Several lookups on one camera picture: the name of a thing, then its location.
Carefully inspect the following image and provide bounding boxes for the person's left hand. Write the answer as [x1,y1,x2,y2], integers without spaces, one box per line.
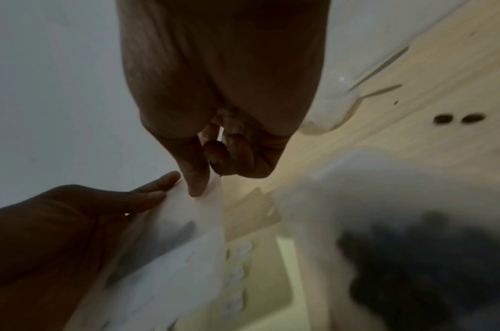
[0,171,181,331]

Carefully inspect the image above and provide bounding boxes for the person's right hand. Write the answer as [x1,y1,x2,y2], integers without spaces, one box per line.
[116,0,330,198]

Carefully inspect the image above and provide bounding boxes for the small clear plastic bag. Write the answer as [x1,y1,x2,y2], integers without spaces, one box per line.
[69,176,226,331]
[272,152,500,331]

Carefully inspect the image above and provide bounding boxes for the dark seeds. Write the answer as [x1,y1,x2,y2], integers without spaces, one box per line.
[337,211,500,331]

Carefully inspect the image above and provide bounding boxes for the yellow label backing sheet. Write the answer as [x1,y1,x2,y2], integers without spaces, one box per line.
[180,226,296,331]

